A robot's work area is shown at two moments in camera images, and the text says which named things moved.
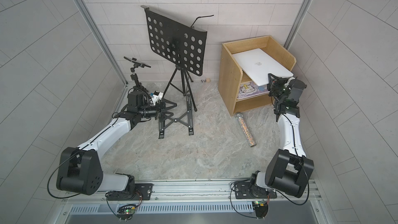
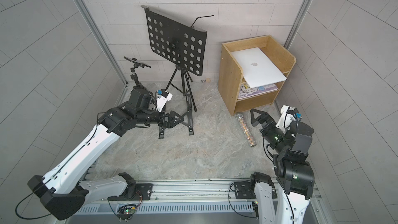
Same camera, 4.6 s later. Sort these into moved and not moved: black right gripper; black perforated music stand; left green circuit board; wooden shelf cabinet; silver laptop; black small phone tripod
Moved: silver laptop; black right gripper
Not moved: black small phone tripod; left green circuit board; black perforated music stand; wooden shelf cabinet
